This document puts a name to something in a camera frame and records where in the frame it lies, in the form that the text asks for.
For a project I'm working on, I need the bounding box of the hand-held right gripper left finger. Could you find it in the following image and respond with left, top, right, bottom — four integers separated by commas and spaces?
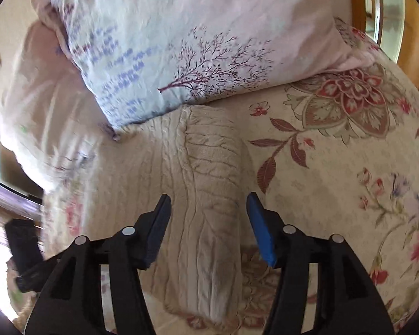
24, 193, 172, 335

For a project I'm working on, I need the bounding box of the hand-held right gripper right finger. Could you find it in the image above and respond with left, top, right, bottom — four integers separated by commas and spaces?
246, 192, 395, 335

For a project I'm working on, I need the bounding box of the beige cable knit sweater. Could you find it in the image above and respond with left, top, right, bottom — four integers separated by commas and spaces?
73, 106, 253, 325

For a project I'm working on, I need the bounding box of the floral bedspread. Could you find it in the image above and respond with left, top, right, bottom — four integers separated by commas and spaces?
7, 17, 419, 335

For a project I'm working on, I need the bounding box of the pink floral pillow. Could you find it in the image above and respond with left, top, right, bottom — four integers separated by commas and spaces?
0, 21, 109, 189

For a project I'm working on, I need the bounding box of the blue tree print pillow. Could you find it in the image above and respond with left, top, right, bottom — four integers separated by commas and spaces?
33, 0, 374, 138

